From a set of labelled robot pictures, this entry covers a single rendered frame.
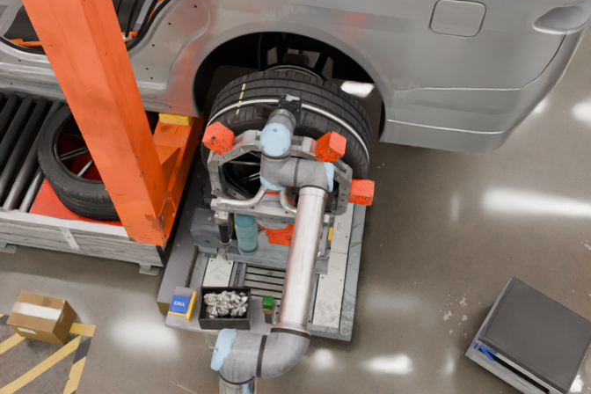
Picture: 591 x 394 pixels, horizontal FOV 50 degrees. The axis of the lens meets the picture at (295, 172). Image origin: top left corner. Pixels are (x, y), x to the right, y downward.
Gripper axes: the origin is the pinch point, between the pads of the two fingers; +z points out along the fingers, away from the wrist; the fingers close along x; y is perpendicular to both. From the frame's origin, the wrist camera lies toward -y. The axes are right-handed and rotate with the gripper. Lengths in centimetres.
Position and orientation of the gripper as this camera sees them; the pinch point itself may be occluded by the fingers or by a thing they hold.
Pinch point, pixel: (285, 98)
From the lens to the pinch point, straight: 224.2
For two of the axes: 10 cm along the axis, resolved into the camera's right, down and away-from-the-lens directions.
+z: 1.3, -4.6, 8.8
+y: 9.9, 1.4, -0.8
